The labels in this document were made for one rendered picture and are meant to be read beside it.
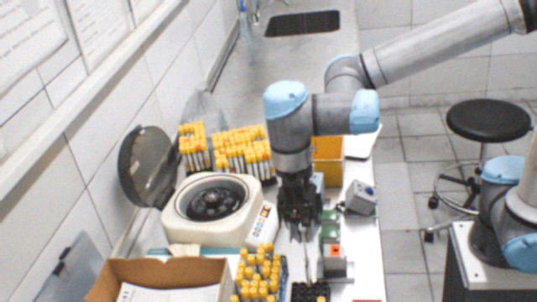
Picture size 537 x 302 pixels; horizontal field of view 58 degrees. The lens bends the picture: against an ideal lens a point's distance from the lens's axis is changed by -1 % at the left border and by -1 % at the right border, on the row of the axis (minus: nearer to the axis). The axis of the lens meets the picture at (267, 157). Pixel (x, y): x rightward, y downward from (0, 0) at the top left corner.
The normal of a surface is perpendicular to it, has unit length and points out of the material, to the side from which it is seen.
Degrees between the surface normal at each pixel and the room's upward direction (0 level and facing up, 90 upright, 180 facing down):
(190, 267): 84
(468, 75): 90
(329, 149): 90
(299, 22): 90
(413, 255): 0
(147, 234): 0
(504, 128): 2
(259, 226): 25
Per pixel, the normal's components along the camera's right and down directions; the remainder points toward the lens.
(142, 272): -0.11, 0.53
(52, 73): 0.98, -0.04
